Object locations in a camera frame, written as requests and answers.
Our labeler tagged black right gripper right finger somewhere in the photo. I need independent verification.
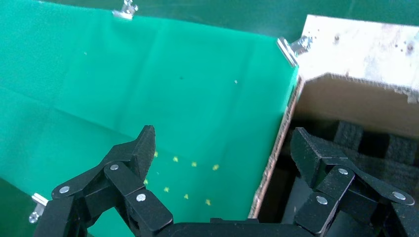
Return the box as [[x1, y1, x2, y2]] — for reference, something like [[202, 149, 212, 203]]
[[290, 126, 419, 237]]

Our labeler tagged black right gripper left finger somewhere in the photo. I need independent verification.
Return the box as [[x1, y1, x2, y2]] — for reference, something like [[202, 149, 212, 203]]
[[33, 125, 174, 237]]

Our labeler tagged large open cardboard carton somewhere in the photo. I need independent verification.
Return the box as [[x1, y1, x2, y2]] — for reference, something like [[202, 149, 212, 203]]
[[248, 73, 419, 237]]

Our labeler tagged notched black foam block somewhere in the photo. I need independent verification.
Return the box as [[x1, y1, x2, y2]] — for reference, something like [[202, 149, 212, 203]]
[[333, 120, 419, 197]]

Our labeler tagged silver binder clip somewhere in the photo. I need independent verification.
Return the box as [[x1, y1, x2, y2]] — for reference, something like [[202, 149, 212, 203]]
[[112, 0, 139, 21], [276, 35, 314, 68], [28, 193, 49, 225]]

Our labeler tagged wide green tablecloth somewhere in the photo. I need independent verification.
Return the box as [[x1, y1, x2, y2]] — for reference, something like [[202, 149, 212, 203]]
[[0, 0, 299, 237]]

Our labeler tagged light plywood table board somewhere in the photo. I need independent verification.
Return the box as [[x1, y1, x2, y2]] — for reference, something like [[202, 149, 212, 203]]
[[295, 14, 419, 104]]

